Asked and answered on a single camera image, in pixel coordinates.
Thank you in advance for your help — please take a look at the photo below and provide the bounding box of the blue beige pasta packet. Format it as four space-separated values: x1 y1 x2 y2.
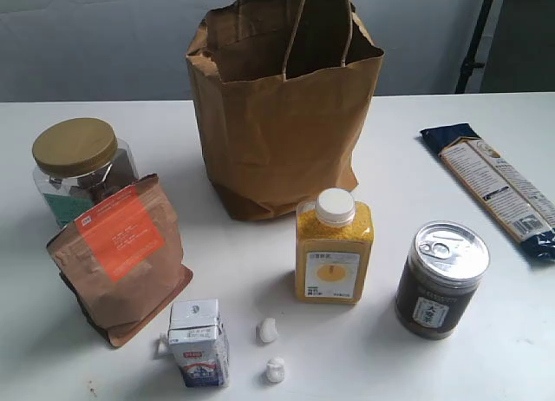
420 123 554 262

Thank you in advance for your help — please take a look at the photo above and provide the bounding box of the small white blue milk carton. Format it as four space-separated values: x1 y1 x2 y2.
167 299 230 387

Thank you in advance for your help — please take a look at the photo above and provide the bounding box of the brown pouch orange label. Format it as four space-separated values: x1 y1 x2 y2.
47 174 193 348

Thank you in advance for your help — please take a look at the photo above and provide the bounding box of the upper white crumpled lump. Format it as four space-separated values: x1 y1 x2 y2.
256 317 279 345

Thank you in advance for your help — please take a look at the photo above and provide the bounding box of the brown paper shopping bag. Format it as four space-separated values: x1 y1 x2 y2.
186 0 384 220

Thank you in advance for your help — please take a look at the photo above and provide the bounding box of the yellow grain bottle white cap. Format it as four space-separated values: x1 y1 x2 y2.
295 187 374 304

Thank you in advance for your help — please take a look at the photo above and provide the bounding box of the lower white crumpled lump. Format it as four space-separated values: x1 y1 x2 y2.
264 357 285 384

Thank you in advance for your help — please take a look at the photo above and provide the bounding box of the white crumpled lump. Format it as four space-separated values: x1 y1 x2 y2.
264 357 285 384
256 317 279 345

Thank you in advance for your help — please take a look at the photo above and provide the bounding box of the dark can silver pull-tab lid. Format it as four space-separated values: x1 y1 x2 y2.
395 220 490 340

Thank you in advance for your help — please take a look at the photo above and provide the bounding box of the clear jar gold lid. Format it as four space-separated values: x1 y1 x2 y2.
32 117 139 228

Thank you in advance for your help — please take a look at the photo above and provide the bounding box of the black stand pole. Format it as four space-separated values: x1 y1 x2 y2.
454 0 493 94

